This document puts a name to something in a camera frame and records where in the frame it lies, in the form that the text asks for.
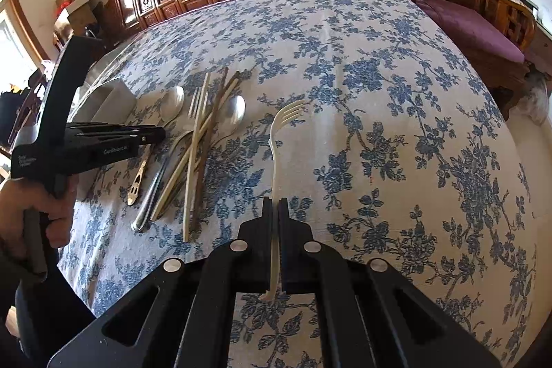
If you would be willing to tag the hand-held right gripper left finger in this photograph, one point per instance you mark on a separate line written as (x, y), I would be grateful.
(258, 241)

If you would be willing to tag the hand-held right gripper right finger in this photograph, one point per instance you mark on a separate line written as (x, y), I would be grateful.
(295, 247)

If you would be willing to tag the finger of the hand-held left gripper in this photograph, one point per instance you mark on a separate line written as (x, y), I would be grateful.
(142, 134)

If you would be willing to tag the grey utensil holder box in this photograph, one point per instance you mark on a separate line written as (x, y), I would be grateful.
(114, 105)

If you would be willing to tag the cream plastic fork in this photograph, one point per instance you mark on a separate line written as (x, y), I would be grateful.
(276, 152)

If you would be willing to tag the plain metal spoon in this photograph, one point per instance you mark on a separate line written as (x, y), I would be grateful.
(235, 111)

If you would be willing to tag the person's left hand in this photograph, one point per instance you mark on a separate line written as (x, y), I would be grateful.
(17, 204)

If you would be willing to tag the wooden chair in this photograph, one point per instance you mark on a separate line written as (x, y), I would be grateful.
(34, 100)

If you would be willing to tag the black bag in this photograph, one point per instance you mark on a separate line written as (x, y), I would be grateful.
(13, 113)

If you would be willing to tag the metal fork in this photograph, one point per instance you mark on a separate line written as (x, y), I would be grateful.
(196, 103)

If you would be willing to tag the wooden framed window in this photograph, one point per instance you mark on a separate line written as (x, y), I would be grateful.
(17, 36)

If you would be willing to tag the dark wooden cabinet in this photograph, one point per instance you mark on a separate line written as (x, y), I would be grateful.
(97, 23)

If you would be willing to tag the brown chopstick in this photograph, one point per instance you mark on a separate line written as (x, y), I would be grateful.
(219, 94)
(230, 82)

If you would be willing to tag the blue floral tablecloth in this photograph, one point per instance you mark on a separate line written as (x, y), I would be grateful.
(366, 92)

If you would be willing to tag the person's dark clothing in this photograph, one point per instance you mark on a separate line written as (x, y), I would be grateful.
(47, 329)

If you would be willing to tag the purple armchair cushion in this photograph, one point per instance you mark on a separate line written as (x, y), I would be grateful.
(465, 23)

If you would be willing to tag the white plastic bag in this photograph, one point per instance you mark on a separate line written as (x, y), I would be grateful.
(534, 98)

